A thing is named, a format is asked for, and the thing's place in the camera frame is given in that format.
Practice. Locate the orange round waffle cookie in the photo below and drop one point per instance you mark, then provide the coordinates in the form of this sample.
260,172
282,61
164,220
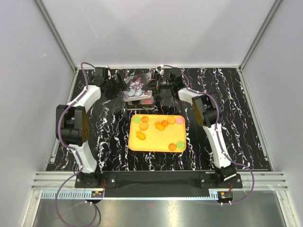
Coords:
171,120

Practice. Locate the yellow plastic tray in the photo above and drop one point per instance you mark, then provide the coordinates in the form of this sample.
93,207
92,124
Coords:
156,140

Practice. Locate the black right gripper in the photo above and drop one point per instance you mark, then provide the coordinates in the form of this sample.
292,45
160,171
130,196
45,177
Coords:
154,84

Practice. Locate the aluminium frame rail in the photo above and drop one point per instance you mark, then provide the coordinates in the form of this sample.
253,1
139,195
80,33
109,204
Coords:
47,180

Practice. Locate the gold tin lid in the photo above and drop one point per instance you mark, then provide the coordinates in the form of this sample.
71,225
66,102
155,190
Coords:
135,84

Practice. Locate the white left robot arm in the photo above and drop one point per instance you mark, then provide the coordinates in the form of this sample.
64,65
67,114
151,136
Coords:
72,123

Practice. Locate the dark cookie tin box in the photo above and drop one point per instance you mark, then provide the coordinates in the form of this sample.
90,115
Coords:
129,106

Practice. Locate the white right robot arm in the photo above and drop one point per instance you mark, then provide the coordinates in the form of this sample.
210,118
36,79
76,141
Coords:
207,113

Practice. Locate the left control board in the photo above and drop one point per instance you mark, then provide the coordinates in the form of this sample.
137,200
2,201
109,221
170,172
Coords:
97,194

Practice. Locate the orange cat cookie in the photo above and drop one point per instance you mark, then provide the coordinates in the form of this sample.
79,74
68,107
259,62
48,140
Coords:
159,126

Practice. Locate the control board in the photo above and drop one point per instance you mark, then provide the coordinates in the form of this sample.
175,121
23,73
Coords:
97,194
226,195

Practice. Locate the orange swirl cookie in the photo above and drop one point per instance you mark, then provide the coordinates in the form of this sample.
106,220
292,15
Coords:
145,119
172,147

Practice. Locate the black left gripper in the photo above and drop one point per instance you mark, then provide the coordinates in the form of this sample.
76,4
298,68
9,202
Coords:
120,87

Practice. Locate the right control board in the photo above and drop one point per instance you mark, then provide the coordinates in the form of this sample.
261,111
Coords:
226,195

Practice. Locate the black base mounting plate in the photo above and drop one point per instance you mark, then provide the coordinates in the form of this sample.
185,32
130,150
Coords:
157,184

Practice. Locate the green sandwich cookie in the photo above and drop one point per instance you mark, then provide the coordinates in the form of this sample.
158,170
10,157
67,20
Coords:
180,145
136,119

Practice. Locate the pink sandwich cookie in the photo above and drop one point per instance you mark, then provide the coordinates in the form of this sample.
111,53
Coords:
179,120
148,102

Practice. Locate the black sandwich cookie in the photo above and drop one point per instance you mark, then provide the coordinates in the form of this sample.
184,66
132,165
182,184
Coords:
136,102

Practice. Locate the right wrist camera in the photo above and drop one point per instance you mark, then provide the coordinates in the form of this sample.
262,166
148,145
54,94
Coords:
160,70

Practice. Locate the white paper cup liner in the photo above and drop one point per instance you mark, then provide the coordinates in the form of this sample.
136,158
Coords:
142,101

